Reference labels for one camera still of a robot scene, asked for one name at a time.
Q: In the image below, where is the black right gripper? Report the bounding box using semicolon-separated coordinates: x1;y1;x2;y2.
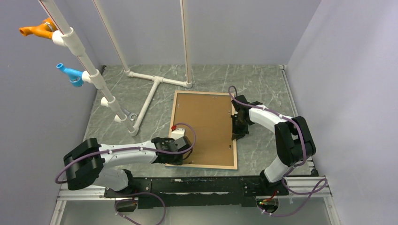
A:
231;114;250;140

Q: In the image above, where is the wooden frame backing board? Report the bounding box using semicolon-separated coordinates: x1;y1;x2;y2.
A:
169;93;234;167

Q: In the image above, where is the wooden picture frame with glass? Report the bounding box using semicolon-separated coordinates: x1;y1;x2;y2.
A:
165;90;239;171

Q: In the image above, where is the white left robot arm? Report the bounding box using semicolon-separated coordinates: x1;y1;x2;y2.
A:
62;136;193;197

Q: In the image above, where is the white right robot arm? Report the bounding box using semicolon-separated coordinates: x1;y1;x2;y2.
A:
231;95;316;195

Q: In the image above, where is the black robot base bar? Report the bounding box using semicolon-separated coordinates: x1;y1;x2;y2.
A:
104;176;290;209

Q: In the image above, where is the grey metal wrench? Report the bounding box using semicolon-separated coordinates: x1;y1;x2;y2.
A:
120;106;138;121

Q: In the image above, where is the blue plastic hook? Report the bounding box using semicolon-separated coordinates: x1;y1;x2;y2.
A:
56;63;84;87

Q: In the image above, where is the white PVC pipe rack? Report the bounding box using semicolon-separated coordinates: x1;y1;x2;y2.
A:
37;0;193;137

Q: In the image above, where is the orange plastic hook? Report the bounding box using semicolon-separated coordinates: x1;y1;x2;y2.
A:
19;17;58;39

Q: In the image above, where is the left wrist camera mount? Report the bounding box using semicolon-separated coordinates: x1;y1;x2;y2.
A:
169;125;186;140

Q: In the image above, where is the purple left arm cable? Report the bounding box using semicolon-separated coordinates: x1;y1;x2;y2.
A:
55;122;197;225

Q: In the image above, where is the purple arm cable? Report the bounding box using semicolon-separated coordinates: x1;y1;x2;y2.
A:
55;122;197;225
228;86;328;218

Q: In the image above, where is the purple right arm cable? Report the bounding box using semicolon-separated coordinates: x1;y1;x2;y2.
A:
228;86;328;218

